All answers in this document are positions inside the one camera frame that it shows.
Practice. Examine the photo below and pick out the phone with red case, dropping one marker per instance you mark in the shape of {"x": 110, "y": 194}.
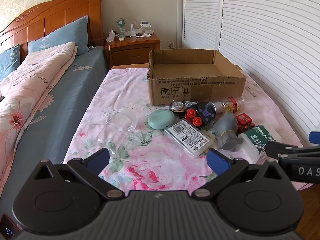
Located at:
{"x": 7, "y": 226}

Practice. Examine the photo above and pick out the clear correction tape dispenser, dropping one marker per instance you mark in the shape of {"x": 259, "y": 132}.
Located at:
{"x": 177, "y": 106}

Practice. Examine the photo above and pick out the cardboard box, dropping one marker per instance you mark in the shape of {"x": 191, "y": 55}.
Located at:
{"x": 200, "y": 90}

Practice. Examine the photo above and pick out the white bottle green label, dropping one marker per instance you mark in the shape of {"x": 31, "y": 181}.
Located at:
{"x": 258, "y": 137}

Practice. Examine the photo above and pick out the wooden bed frame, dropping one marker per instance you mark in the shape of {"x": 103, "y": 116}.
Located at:
{"x": 130, "y": 66}

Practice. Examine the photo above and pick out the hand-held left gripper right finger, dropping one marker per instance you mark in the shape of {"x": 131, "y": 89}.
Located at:
{"x": 217, "y": 161}

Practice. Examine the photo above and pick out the mint green oval case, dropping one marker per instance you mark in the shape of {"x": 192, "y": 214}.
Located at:
{"x": 161, "y": 119}

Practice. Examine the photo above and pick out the capsule bottle gold cap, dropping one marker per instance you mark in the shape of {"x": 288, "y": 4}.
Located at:
{"x": 230, "y": 105}

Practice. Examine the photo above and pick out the wooden nightstand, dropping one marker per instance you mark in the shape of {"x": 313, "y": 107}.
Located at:
{"x": 130, "y": 52}

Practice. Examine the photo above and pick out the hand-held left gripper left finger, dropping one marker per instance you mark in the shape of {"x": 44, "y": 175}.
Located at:
{"x": 98, "y": 159}

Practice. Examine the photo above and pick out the clear plastic jar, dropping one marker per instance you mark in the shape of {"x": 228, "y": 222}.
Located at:
{"x": 125, "y": 121}

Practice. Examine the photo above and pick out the clear spray bottle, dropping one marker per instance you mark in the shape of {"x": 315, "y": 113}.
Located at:
{"x": 132, "y": 31}

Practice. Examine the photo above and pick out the small green desk fan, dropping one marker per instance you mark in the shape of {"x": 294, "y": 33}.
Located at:
{"x": 121, "y": 25}

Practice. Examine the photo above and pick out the white louvred closet door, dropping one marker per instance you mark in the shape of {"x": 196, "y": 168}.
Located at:
{"x": 202, "y": 15}
{"x": 270, "y": 42}

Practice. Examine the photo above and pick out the grey elephant figurine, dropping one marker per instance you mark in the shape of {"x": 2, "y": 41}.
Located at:
{"x": 226, "y": 127}

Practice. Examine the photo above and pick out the black toy train red wheels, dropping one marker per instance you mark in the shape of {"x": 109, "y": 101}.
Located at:
{"x": 206, "y": 113}

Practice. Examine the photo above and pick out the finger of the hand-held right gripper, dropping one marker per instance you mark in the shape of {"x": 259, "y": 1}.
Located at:
{"x": 287, "y": 148}
{"x": 315, "y": 138}

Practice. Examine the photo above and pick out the red toy car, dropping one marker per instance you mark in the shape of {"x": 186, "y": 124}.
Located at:
{"x": 242, "y": 120}

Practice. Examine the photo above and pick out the pink floral quilt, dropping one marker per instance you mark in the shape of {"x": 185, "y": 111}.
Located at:
{"x": 32, "y": 80}

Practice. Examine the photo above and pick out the wooden headboard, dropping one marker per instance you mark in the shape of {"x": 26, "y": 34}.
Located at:
{"x": 57, "y": 15}

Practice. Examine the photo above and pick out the wall outlet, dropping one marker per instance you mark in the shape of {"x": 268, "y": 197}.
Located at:
{"x": 171, "y": 45}

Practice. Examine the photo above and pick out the blue bed sheet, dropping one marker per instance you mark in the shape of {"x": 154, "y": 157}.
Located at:
{"x": 75, "y": 85}

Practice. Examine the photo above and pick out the small blue pillow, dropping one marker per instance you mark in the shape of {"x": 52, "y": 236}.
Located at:
{"x": 8, "y": 60}

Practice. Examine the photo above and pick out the pink floral bedsheet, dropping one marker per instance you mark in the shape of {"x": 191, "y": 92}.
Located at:
{"x": 155, "y": 155}

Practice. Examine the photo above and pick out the large blue pillow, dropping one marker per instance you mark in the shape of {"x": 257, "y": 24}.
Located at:
{"x": 65, "y": 32}

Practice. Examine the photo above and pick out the white labelled plastic case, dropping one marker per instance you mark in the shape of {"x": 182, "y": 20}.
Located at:
{"x": 188, "y": 137}

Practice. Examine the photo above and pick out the white phone stand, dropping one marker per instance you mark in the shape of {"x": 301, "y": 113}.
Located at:
{"x": 146, "y": 28}

